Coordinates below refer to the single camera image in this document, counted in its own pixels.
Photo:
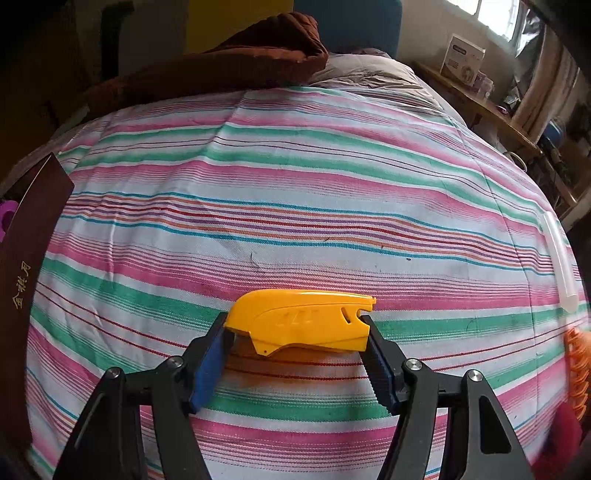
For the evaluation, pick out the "grey headboard panel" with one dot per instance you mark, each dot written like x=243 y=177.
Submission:
x=147 y=37

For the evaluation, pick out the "window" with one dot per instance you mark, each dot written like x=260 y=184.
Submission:
x=489 y=18

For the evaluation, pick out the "orange plastic hair claw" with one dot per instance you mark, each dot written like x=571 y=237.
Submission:
x=579 y=369

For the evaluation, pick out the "person's red clothing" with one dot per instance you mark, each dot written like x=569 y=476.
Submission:
x=561 y=443

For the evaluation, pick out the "grey pillow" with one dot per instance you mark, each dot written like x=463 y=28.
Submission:
x=369 y=74

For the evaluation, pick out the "maroon tin box gold interior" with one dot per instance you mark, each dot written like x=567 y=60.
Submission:
x=27 y=258

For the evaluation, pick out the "brown quilt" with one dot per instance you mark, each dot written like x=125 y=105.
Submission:
x=231 y=60

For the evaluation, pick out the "pink green striped blanket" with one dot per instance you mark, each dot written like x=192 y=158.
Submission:
x=277 y=207

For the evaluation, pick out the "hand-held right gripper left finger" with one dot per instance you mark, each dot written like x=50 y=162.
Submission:
x=207 y=369

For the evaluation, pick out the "white cardboard box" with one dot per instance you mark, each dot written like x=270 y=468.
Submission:
x=461 y=60

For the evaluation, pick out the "yellow plastic case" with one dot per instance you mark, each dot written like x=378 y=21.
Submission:
x=300 y=318

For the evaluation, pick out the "yellow headboard panel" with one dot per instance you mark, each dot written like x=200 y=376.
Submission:
x=221 y=23

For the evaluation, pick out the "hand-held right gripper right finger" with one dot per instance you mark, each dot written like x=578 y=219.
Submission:
x=381 y=369

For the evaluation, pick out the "patterned beige curtain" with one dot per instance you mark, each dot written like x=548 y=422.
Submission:
x=549 y=83

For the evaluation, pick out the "wooden desk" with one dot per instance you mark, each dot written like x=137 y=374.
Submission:
x=489 y=110

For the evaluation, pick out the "white translucent tube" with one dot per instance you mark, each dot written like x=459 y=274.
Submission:
x=561 y=263

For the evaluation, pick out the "blue headboard panel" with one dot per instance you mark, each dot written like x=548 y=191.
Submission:
x=351 y=23

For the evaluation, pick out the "blue plastic container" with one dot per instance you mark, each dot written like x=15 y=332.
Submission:
x=554 y=134

